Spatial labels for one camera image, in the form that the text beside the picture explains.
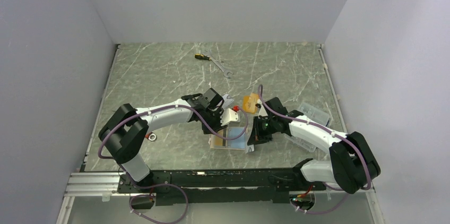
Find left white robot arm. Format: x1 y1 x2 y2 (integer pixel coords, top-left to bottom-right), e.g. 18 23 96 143
98 88 224 192

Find blue credit card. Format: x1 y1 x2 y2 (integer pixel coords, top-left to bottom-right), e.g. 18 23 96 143
227 127 247 150

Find red adjustable wrench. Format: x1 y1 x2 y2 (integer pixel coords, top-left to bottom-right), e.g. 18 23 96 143
145 133 157 142

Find orange credit card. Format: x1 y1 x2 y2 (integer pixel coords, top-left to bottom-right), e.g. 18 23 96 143
243 93 259 114

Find black yellow screwdriver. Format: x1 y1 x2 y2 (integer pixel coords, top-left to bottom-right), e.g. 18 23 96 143
194 54 212 61

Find aluminium frame rail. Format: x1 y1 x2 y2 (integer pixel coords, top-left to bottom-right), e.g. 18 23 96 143
56 170 386 223

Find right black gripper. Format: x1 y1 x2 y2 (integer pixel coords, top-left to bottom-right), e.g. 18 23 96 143
247 115 278 145

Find beige leather card holder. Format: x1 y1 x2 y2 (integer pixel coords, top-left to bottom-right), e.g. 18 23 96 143
209 126 248 151

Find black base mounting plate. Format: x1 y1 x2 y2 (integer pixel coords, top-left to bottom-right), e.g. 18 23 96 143
117 168 325 206

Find white printed credit card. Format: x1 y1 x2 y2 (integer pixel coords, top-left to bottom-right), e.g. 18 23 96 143
222 94 234 108

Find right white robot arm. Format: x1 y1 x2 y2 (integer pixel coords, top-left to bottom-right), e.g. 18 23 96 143
248 97 381 194

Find clear plastic screw box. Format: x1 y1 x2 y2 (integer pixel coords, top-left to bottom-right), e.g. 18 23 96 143
284 101 332 152

